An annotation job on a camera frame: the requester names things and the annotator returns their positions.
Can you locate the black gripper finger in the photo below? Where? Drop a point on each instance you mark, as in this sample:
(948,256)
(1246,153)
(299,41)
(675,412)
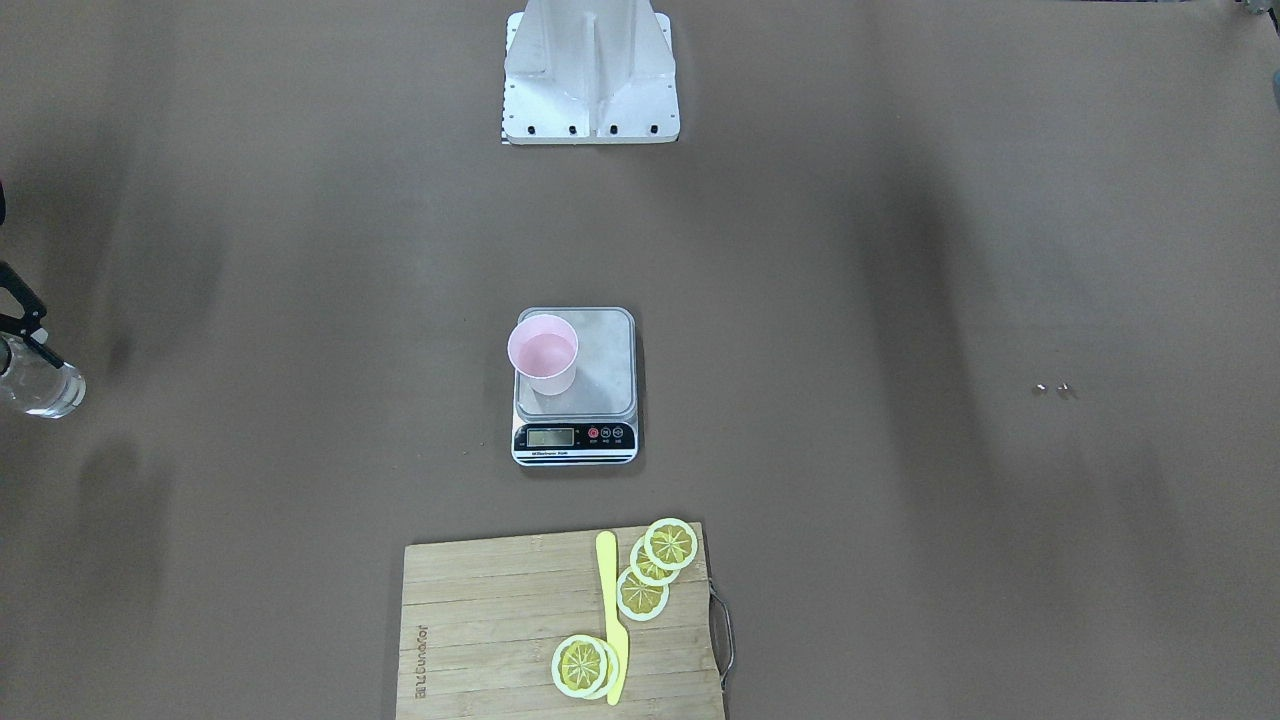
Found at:
(28,326)

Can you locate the pink plastic cup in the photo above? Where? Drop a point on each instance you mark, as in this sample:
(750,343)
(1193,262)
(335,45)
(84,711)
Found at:
(543,350)

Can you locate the digital kitchen scale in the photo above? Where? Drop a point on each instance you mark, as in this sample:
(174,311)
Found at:
(596,421)

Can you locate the bamboo cutting board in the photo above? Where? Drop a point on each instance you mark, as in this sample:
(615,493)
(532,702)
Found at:
(481,621)

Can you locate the lemon slice under knife tip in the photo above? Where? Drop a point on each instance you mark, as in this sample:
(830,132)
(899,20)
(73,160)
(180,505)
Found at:
(578,666)

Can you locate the yellow plastic knife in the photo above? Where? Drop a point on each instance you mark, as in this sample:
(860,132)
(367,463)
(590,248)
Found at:
(616,634)

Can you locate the middle lemon slice of row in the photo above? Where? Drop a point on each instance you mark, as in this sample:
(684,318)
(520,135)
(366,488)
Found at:
(646,570)

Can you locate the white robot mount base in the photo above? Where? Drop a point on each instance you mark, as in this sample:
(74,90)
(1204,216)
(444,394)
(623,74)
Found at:
(589,73)

